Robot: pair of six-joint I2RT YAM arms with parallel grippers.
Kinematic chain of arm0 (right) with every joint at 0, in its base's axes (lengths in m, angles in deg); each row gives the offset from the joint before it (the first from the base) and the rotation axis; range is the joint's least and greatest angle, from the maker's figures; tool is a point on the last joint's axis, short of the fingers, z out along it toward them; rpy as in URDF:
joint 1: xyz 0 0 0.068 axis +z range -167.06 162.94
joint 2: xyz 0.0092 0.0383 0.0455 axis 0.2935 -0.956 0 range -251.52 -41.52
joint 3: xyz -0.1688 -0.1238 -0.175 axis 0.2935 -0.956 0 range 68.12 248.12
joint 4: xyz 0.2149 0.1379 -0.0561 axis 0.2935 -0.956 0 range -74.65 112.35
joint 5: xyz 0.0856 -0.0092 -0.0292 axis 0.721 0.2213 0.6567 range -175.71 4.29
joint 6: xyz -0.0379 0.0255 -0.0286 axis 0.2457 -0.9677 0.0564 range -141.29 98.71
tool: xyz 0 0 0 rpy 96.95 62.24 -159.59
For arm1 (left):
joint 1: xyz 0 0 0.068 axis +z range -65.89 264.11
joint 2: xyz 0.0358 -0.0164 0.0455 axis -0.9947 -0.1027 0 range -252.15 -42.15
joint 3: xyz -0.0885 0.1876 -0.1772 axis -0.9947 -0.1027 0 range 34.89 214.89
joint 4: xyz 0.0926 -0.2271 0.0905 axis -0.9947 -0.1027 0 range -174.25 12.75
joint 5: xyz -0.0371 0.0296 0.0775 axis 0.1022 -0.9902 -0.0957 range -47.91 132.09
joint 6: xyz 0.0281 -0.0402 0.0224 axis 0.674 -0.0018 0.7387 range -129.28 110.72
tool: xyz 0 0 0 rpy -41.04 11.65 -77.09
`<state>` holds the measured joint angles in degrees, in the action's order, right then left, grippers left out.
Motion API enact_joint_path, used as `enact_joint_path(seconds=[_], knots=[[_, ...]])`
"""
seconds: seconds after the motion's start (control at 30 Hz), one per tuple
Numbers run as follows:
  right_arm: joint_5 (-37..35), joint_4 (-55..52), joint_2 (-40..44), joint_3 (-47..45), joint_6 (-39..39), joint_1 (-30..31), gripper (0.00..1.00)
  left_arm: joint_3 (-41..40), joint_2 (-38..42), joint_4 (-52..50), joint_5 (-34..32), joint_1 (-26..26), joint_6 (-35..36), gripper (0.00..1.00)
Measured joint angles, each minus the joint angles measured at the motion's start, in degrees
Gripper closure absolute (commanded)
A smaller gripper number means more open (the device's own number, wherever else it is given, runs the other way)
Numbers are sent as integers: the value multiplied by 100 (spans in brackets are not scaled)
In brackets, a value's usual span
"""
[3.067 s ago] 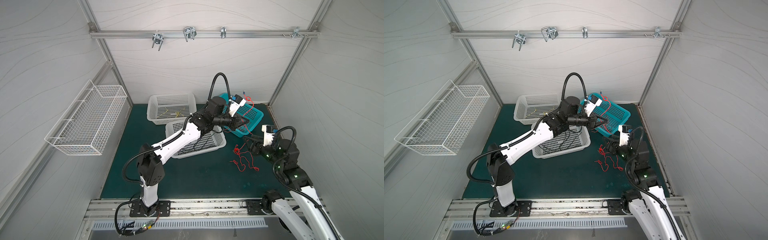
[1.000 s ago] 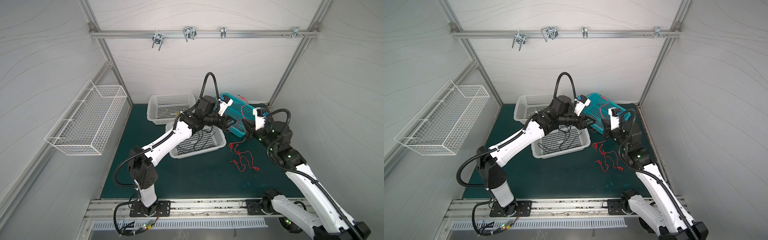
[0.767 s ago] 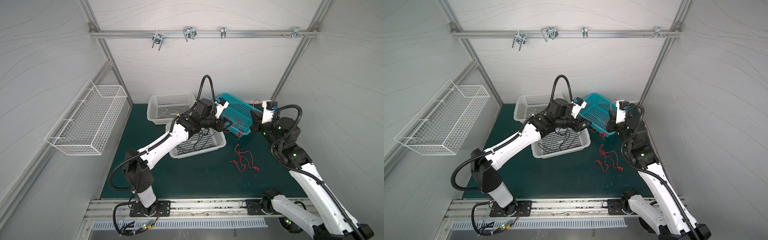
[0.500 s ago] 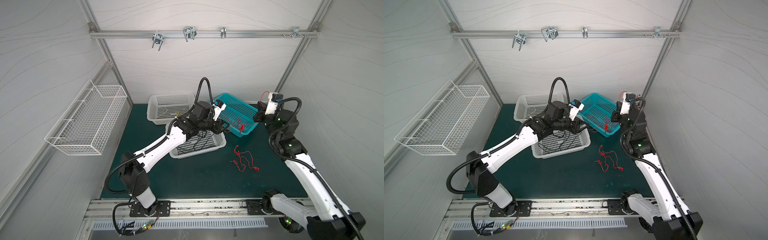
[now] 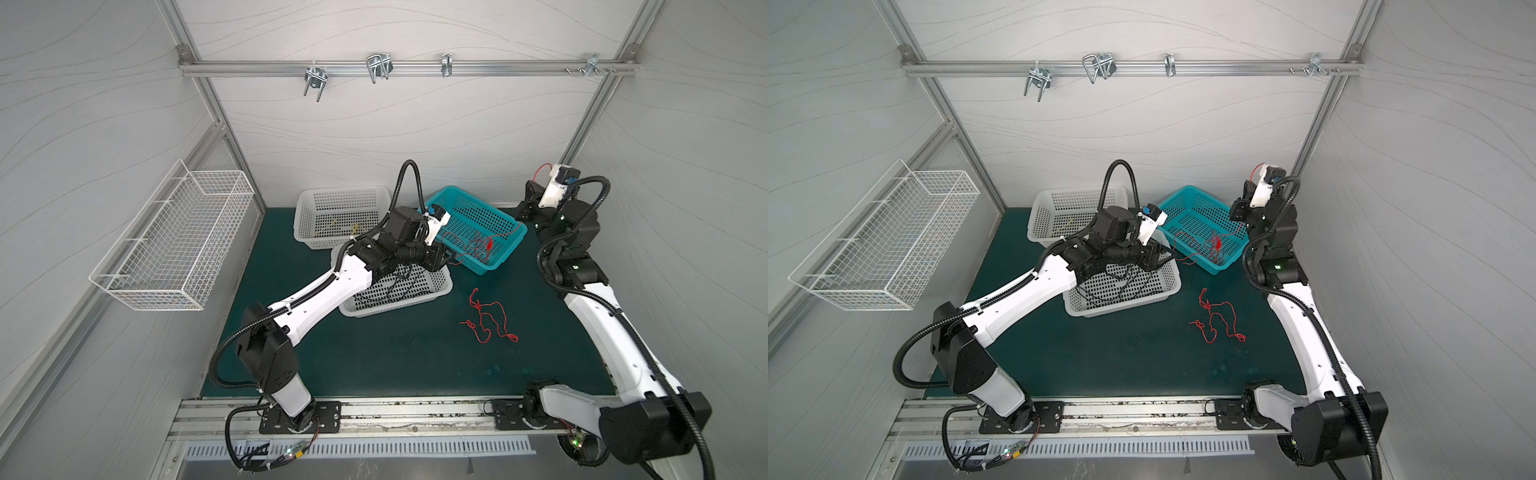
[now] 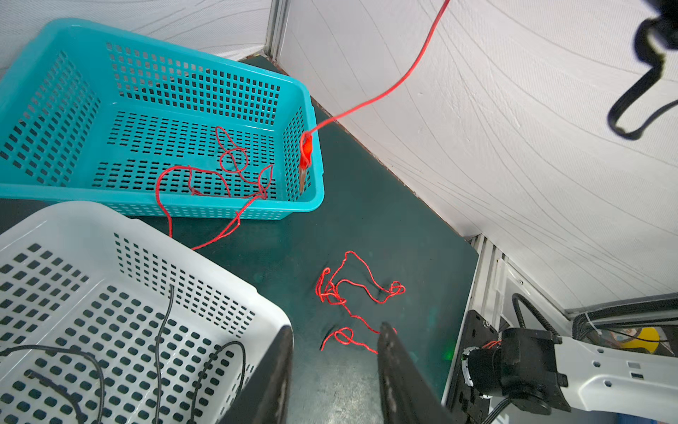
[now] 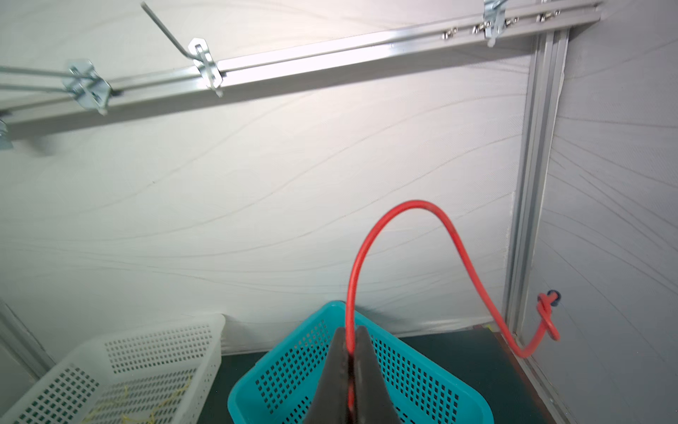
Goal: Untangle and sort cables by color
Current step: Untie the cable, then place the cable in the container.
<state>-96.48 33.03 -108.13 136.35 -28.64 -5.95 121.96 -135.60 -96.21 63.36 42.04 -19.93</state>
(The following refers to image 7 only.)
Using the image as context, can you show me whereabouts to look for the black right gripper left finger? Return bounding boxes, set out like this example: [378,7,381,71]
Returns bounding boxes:
[303,327,351,424]

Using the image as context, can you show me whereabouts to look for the metal hook clamp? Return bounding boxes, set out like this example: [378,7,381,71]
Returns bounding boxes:
[141,2,224,97]
[1,60,114,115]
[441,0,563,49]

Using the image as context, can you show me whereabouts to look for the yellow cable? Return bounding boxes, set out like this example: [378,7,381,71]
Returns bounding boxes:
[81,381,194,424]

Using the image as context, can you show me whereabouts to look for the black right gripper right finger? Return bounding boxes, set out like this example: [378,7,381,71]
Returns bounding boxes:
[352,326,400,424]

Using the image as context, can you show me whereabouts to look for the teal plastic basket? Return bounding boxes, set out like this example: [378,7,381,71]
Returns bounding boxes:
[228,301,494,423]

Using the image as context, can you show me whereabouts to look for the white plastic basket far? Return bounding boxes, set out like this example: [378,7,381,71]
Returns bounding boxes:
[1,314,225,423]

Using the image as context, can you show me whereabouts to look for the thick red cable blue terminal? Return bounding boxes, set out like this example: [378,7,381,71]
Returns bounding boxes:
[345,199,563,420]

